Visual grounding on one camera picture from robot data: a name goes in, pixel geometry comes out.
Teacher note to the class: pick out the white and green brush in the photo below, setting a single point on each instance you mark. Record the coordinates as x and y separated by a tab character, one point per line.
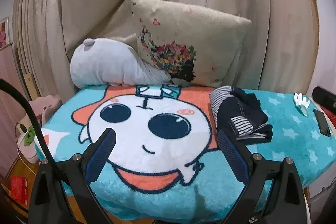
302	102

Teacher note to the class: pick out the framed wall picture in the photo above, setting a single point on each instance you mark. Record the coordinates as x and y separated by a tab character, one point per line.
4	32

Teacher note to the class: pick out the grey plush toy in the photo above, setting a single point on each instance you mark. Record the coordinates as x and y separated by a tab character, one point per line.
105	64

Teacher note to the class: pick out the dark striped pants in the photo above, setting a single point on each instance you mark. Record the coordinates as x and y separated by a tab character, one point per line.
236	108

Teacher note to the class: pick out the red box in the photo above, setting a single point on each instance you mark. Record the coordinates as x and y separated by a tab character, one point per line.
19	190

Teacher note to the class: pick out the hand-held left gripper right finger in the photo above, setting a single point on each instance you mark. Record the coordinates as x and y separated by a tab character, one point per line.
232	153

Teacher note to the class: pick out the black phone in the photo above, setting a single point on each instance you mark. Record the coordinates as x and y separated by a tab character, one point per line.
322	123

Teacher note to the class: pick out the pink container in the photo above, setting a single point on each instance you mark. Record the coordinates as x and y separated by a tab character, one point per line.
44	107

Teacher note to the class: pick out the beige floral cushion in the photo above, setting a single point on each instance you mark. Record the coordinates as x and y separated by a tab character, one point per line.
197	29

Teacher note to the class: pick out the white power strip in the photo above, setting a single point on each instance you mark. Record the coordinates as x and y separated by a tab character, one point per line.
25	151

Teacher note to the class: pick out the green cloth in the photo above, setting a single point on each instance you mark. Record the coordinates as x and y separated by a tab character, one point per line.
29	136

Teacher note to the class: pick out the teal cartoon printed blanket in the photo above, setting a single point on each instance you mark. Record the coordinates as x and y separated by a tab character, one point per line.
162	140

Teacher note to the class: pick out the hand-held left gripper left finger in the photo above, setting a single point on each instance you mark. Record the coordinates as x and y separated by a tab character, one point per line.
101	153

